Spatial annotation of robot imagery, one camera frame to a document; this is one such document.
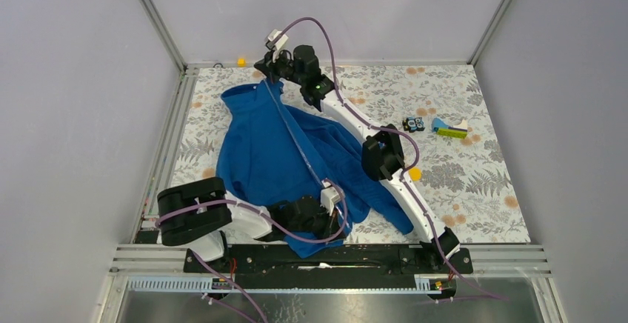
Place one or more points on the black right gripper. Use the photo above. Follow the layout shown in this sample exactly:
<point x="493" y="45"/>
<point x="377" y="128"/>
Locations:
<point x="267" y="66"/>

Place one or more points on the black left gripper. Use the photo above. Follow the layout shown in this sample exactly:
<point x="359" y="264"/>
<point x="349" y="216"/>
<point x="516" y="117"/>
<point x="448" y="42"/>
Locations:
<point x="332" y="227"/>

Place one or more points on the blue zip-up jacket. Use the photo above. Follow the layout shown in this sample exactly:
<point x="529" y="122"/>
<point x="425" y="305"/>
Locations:
<point x="273" y="153"/>

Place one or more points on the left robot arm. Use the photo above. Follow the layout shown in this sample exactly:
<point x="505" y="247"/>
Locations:
<point x="197" y="215"/>

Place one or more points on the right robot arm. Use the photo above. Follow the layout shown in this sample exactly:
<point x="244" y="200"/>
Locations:
<point x="382" y="155"/>

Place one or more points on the yellow round disc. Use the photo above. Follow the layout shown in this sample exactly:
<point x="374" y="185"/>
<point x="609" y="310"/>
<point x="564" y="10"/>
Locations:
<point x="415" y="174"/>

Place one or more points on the small black blue toy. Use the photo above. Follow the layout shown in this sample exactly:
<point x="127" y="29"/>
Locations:
<point x="413" y="124"/>

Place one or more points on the floral table mat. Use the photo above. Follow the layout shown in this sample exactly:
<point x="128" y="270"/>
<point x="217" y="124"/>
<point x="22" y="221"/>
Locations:
<point x="464" y="181"/>

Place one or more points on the green blue toy block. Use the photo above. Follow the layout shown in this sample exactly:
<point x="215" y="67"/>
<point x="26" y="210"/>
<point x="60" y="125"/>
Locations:
<point x="459" y="131"/>

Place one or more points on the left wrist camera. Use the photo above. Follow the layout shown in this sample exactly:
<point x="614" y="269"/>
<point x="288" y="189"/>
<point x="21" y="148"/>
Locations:
<point x="329" y="198"/>

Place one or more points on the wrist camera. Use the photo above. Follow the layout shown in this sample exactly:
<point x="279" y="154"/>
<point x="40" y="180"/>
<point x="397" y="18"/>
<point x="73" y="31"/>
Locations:
<point x="276" y="40"/>
<point x="329" y="198"/>

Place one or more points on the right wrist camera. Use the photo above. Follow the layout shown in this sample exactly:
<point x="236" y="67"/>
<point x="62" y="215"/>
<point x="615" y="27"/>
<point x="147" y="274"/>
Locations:
<point x="276" y="40"/>

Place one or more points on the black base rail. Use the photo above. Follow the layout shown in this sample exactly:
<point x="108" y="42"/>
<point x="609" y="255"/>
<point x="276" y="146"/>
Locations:
<point x="353" y="266"/>

